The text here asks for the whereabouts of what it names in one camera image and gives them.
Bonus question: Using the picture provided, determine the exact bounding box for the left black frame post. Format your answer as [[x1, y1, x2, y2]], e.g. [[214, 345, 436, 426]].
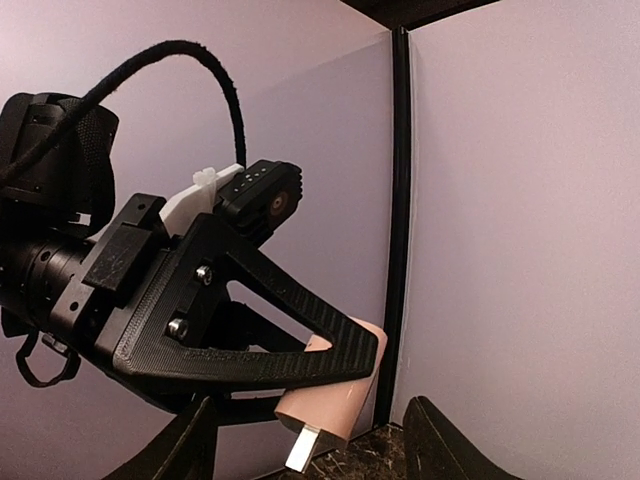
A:
[[372, 27, 412, 428]]

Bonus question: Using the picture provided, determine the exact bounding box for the pink charger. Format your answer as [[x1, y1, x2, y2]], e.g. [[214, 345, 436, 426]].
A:
[[275, 319, 388, 473]]

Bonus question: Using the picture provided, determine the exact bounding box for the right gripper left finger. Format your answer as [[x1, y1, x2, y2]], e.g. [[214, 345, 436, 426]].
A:
[[105, 397, 218, 479]]

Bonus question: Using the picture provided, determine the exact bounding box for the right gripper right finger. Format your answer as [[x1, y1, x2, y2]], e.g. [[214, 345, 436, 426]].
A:
[[403, 396, 510, 480]]

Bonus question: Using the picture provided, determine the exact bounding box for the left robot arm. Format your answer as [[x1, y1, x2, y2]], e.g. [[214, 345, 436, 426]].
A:
[[1, 40, 381, 423]]

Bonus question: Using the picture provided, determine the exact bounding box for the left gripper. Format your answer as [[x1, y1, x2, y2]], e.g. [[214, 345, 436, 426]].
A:
[[72, 160, 378, 413]]

